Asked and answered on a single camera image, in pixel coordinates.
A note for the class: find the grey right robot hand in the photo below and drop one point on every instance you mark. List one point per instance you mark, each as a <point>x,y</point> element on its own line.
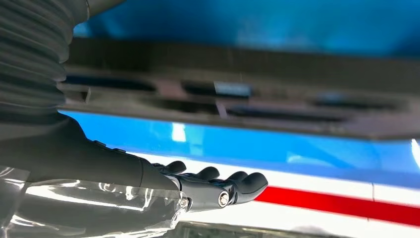
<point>82,164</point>

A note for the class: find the blue metal shelf rack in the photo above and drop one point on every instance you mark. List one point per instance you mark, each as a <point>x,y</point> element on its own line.
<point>262,148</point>

